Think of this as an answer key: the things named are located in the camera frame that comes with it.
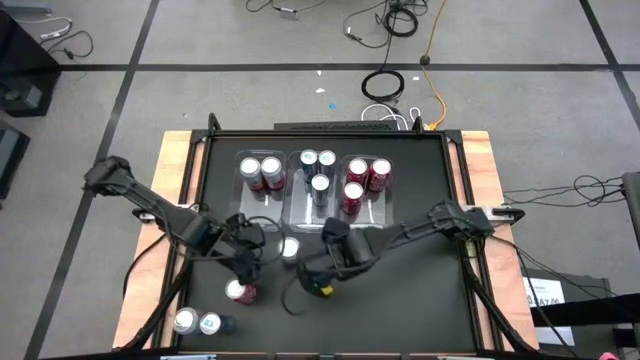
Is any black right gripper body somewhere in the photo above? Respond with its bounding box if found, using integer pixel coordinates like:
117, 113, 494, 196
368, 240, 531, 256
320, 217, 379, 274

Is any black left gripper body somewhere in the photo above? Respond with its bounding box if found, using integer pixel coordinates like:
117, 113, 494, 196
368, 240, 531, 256
222, 214, 267, 264

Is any red cola can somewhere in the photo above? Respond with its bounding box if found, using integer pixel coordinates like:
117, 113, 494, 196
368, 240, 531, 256
224, 277, 259, 307
368, 157, 394, 194
341, 180, 366, 217
346, 157, 371, 194

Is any blue slim energy drink can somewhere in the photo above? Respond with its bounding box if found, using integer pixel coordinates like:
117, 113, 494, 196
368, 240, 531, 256
199, 311, 238, 336
298, 148, 320, 184
309, 172, 332, 207
317, 148, 338, 181

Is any clear plastic bin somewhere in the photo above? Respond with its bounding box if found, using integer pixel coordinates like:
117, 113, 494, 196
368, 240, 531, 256
337, 153, 396, 240
224, 148, 287, 234
282, 149, 341, 235

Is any white paper label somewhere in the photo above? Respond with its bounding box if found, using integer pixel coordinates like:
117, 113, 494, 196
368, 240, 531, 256
537, 325, 576, 347
522, 277, 566, 308

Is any black cabinet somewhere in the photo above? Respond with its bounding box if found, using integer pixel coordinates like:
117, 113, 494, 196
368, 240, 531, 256
519, 268, 640, 360

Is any black box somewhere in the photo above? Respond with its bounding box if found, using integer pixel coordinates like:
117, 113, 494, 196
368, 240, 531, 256
0, 121, 31, 200

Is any black beam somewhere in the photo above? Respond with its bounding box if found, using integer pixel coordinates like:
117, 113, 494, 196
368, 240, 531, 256
529, 292, 640, 327

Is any black desk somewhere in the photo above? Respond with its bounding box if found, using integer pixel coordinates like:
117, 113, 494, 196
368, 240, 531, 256
0, 8, 62, 119

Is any black cable conduit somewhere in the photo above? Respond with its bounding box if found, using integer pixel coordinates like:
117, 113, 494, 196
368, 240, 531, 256
119, 239, 196, 351
457, 237, 539, 354

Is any black metal table frame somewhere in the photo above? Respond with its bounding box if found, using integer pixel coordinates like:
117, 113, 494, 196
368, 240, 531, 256
152, 112, 501, 360

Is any large black cable coil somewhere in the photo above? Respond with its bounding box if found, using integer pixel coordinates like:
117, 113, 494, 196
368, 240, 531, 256
360, 68, 406, 104

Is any orange extension cord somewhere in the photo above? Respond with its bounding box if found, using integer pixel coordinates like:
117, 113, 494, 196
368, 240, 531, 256
418, 0, 449, 131

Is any black cable with connector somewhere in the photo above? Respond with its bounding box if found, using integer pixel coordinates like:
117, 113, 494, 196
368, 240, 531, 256
342, 0, 396, 50

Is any small black cable coil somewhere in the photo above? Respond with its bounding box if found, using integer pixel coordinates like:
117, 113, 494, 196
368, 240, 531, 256
383, 6, 419, 38

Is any black cable with grey adapter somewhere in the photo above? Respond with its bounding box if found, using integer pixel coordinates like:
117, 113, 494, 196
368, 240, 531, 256
243, 0, 330, 22

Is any black cable with plug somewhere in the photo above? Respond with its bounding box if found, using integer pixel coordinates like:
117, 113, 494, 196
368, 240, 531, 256
47, 29, 95, 61

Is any black cable bundle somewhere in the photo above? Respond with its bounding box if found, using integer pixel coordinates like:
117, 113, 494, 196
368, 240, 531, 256
501, 173, 626, 210

